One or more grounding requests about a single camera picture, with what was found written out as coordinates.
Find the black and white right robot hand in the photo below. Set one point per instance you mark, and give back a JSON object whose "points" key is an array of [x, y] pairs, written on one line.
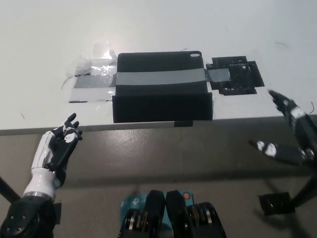
{"points": [[304, 134]]}

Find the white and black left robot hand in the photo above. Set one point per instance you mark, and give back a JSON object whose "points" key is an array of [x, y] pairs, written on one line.
{"points": [[42, 158]]}

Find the black tape patch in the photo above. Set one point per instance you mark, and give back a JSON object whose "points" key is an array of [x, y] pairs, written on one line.
{"points": [[245, 83]]}

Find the thin black thread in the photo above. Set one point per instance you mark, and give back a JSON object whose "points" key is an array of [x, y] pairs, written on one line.
{"points": [[282, 43], [314, 109]]}

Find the black table foot plate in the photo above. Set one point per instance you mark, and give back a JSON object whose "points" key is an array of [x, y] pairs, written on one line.
{"points": [[57, 213], [275, 203]]}

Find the crumpled clear plastic tape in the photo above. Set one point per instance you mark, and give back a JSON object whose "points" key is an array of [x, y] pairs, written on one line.
{"points": [[101, 60]]}

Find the black folding tablet cover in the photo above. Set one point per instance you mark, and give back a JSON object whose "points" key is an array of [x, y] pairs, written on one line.
{"points": [[161, 106]]}

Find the grey duct tape strip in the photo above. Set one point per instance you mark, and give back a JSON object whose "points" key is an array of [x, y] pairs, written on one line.
{"points": [[161, 78]]}

